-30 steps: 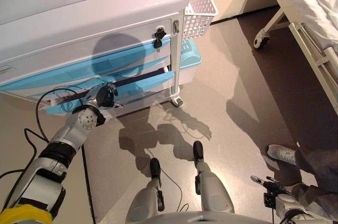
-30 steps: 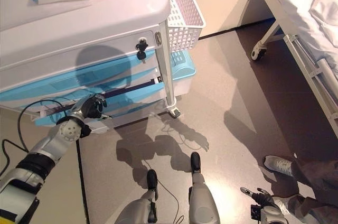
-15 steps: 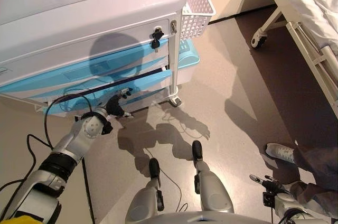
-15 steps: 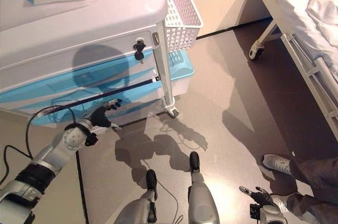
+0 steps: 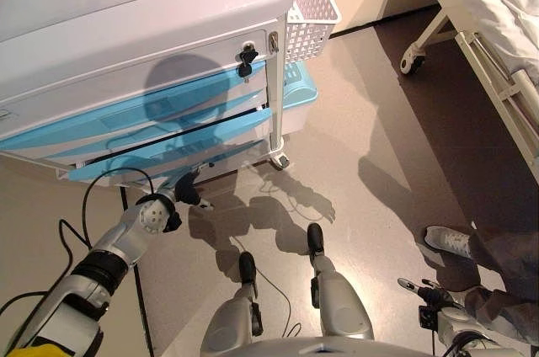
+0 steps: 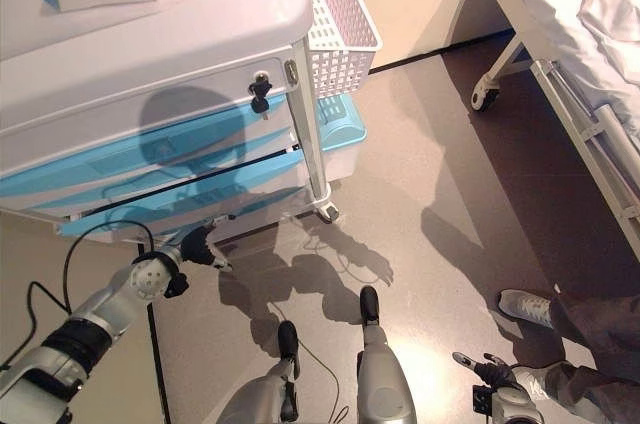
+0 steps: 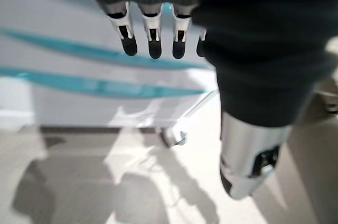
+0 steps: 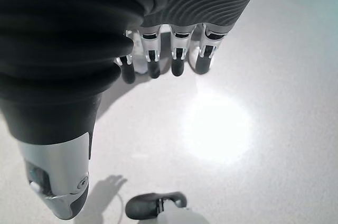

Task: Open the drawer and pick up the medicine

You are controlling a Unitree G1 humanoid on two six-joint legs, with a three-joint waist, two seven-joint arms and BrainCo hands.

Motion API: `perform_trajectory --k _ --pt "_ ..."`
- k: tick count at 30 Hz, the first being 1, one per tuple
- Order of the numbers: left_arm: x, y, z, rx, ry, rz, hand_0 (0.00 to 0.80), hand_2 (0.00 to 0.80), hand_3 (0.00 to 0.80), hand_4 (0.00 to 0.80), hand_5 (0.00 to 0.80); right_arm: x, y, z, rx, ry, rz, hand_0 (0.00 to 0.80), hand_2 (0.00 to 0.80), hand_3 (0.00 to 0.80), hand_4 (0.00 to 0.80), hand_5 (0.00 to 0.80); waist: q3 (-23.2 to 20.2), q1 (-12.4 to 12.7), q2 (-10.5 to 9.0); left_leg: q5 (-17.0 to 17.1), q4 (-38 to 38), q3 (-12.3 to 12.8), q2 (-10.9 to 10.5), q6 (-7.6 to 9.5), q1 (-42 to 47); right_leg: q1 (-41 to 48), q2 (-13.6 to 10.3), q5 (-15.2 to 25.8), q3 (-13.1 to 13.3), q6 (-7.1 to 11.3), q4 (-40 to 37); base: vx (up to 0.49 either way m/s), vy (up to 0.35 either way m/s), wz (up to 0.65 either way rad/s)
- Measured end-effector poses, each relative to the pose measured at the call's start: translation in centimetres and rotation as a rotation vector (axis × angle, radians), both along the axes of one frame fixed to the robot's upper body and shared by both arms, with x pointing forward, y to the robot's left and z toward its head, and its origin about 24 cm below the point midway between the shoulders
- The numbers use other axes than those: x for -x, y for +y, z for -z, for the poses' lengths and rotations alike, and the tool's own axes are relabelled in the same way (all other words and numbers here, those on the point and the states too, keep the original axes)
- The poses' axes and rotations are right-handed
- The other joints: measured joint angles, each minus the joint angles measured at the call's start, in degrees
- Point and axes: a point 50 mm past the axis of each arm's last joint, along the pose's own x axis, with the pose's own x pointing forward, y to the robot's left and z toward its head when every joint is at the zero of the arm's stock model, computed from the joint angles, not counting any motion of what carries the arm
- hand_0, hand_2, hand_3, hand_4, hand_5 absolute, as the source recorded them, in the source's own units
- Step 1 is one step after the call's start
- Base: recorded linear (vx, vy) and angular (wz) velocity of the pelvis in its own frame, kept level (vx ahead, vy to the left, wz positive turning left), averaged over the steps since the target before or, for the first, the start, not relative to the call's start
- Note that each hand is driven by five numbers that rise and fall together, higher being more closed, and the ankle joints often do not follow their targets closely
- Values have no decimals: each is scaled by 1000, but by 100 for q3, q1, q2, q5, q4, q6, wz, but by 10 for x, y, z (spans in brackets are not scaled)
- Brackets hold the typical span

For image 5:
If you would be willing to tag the black keys in lock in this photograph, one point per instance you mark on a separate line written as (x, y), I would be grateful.
(246, 61)

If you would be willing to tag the blue fronted cart drawer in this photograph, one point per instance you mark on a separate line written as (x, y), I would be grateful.
(168, 142)
(227, 152)
(126, 117)
(189, 119)

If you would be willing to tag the white medical cart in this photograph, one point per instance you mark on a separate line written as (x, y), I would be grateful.
(139, 37)

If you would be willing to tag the white folding bed rail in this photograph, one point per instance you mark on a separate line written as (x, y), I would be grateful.
(505, 79)

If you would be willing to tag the cart caster wheel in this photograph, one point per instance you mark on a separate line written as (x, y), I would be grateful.
(281, 160)

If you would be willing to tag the white perforated side basket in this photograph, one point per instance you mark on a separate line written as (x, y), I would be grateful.
(309, 16)

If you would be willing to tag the bed caster wheel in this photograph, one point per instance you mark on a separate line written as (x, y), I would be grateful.
(410, 63)

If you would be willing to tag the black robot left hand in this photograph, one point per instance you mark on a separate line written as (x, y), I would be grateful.
(189, 193)

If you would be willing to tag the silver robot left leg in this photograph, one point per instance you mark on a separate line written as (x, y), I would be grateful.
(236, 310)

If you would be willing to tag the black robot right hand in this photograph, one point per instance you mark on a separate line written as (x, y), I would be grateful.
(427, 291)

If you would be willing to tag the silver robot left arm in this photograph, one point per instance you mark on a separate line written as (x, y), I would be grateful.
(105, 256)

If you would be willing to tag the metal cart side latch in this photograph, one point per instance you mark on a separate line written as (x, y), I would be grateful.
(273, 42)

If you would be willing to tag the light blue waste bin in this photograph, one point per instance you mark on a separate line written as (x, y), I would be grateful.
(297, 96)

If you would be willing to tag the white hospital bed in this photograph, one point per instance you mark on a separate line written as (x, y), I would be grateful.
(484, 16)

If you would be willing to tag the grey robot torso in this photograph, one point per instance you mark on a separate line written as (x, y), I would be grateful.
(332, 346)

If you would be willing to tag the white sneaker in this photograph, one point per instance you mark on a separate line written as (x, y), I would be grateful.
(448, 241)

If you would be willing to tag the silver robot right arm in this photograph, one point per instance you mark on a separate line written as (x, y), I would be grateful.
(463, 329)

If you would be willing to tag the person in striped shirt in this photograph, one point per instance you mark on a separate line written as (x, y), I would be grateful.
(497, 273)

